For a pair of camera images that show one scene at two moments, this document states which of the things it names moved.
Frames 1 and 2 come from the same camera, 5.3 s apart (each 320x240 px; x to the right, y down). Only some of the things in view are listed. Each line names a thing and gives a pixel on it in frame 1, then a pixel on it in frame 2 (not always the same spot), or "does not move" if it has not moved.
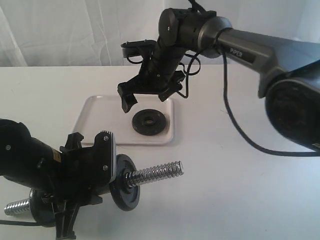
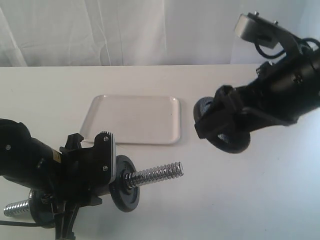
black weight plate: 149,122 to 234,142
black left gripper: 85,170 does not move
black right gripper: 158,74 to 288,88
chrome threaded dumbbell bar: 132,178 does not move
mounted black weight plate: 125,197 does not move
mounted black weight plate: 41,206 does not move
